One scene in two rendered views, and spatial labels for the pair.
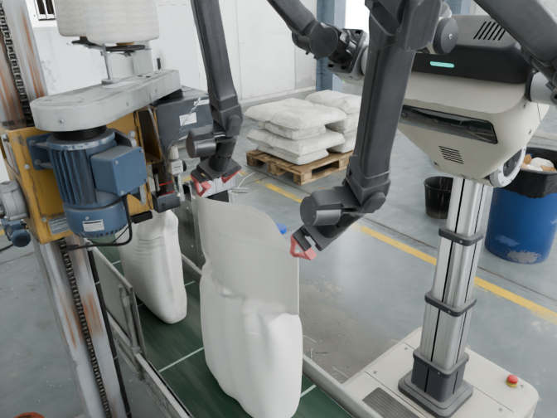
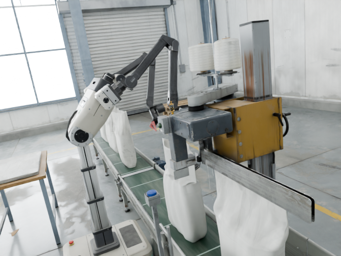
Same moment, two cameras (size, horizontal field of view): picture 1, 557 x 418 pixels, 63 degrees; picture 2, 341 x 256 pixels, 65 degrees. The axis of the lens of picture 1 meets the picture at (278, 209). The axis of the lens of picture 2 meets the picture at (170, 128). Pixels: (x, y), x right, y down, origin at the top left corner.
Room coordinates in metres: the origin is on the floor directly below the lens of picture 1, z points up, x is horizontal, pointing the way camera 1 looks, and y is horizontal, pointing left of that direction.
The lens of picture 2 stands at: (2.85, 0.60, 1.62)
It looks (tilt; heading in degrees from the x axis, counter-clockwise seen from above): 14 degrees down; 197
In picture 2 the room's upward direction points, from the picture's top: 8 degrees counter-clockwise
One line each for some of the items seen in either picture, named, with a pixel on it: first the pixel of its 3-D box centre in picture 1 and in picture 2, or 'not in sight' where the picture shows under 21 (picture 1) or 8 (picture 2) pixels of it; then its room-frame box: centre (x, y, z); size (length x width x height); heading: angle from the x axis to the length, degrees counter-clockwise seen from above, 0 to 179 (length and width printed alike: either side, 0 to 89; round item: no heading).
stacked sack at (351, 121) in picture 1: (350, 117); not in sight; (4.60, -0.76, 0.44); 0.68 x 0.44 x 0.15; 129
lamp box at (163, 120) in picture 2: not in sight; (164, 124); (1.49, 0.16, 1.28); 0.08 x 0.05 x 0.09; 39
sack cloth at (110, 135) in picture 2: not in sight; (112, 126); (-0.80, -1.42, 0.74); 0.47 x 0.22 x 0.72; 40
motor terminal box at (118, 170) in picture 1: (121, 173); not in sight; (1.00, 0.37, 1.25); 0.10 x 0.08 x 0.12; 154
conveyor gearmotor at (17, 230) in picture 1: (19, 229); not in sight; (2.46, 1.59, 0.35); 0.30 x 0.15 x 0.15; 39
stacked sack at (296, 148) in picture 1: (308, 140); not in sight; (4.20, -0.31, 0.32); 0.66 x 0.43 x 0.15; 131
